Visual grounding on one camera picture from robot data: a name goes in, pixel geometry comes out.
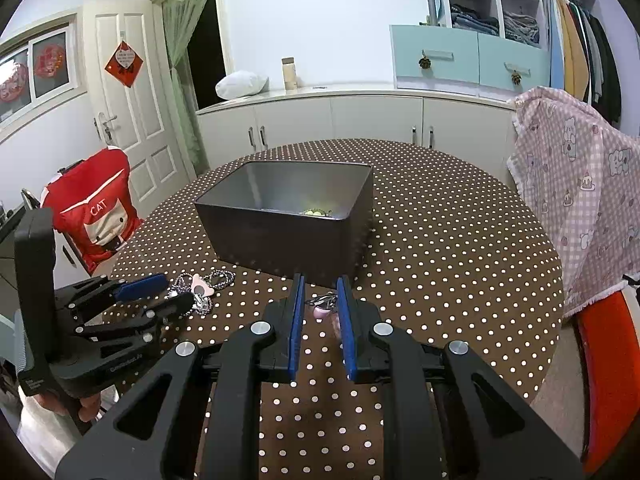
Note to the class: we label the green curtain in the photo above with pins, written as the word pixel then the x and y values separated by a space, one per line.
pixel 182 60

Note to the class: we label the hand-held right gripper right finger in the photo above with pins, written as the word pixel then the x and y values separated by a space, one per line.
pixel 347 335

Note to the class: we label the beige bottle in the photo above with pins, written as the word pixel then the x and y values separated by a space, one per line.
pixel 290 74

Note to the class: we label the orange chair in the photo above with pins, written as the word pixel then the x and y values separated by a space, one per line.
pixel 610 360

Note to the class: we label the folded blue jeans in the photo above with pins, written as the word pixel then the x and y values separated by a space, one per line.
pixel 472 20

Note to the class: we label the hanging black garment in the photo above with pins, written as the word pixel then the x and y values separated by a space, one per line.
pixel 605 65

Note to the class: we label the red cat chair cover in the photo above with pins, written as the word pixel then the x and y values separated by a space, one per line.
pixel 90 195

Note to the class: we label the person's left hand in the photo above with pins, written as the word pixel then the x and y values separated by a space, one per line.
pixel 90 407

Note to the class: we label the white plastic bag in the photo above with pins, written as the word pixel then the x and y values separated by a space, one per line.
pixel 242 85

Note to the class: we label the folded grey clothes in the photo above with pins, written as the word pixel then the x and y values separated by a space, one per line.
pixel 520 27

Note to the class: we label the red paper window cutting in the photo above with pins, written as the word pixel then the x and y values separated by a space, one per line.
pixel 12 82
pixel 49 61

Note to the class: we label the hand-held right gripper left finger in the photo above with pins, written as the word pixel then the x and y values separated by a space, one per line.
pixel 298 330

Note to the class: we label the dark grey storage box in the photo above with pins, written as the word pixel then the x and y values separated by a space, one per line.
pixel 280 245

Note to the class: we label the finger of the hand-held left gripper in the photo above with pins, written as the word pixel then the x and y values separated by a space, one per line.
pixel 142 284
pixel 172 305

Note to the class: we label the white panel door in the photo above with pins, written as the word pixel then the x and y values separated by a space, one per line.
pixel 140 135

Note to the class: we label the red door decoration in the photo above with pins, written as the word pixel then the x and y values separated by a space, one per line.
pixel 124 64

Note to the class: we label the white sideboard cabinet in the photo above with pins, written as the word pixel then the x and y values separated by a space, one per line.
pixel 375 115

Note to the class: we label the pine cone drawer knob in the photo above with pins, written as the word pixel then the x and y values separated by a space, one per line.
pixel 516 78
pixel 425 63

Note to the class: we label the hanging light blue shirt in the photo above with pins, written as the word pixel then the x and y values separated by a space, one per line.
pixel 552 40

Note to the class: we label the pink checked cartoon cloth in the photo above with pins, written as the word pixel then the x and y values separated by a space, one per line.
pixel 575 185

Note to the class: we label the brown polka dot tablecloth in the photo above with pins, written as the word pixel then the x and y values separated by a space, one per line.
pixel 450 260

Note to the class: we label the hanging orange garment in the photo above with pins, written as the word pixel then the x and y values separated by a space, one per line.
pixel 572 50

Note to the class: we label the teal drawer cabinet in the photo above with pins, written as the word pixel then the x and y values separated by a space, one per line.
pixel 450 45

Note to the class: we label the white framed window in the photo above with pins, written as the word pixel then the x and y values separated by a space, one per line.
pixel 45 90

